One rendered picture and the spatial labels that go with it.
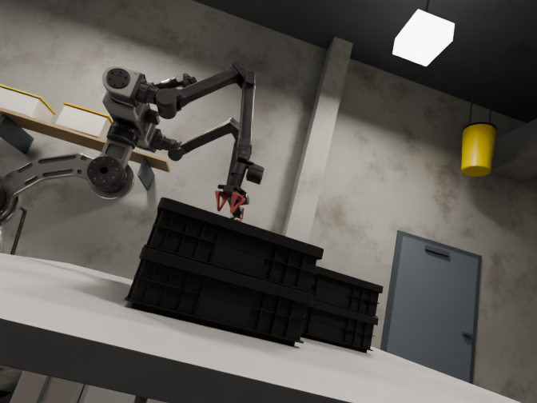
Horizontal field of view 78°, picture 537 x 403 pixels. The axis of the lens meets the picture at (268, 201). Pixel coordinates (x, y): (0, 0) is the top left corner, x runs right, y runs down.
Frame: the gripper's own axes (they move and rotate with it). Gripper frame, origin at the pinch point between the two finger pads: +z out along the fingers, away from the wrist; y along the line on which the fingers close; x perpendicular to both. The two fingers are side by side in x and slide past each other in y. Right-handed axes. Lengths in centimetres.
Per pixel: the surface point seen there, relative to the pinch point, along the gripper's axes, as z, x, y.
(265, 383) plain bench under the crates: 36, 61, -63
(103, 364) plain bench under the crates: 38, 72, -50
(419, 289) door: -42, -404, -35
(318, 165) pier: -154, -269, 95
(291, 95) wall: -261, -255, 160
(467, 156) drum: -229, -368, -71
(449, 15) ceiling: -366, -255, -35
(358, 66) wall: -353, -312, 91
